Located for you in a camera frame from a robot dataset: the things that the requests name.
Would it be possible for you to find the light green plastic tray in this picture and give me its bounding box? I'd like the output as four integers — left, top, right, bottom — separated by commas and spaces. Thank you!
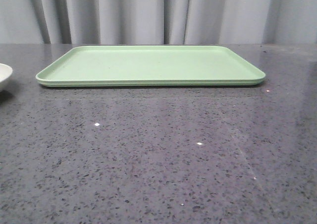
36, 46, 265, 87

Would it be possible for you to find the grey pleated curtain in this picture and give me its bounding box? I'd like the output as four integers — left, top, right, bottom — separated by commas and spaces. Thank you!
0, 0, 317, 45

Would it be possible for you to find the cream white round plate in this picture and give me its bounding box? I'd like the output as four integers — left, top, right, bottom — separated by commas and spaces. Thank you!
0, 63, 13, 92

